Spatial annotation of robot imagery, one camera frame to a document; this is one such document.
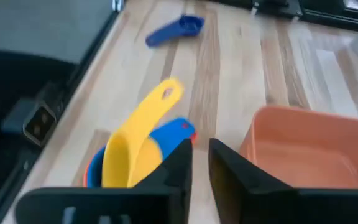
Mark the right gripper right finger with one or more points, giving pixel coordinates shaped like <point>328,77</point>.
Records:
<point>259,205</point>

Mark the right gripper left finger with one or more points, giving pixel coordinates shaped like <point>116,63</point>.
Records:
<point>166,202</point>

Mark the small dark blue measuring cup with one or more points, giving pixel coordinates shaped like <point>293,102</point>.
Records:
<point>188,26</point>

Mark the orange measuring cup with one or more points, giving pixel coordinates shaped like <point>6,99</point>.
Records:
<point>85,177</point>

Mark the red measuring cup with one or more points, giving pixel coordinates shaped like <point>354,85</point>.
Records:
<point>194,138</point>

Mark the yellow measuring cup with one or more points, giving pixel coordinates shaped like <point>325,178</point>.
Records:
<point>141,124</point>

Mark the small dark grey camera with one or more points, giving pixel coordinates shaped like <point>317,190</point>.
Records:
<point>39,124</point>

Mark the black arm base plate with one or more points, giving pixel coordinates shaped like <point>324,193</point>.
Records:
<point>278,7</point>

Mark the orange plastic basket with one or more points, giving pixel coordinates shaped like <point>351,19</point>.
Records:
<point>306,149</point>

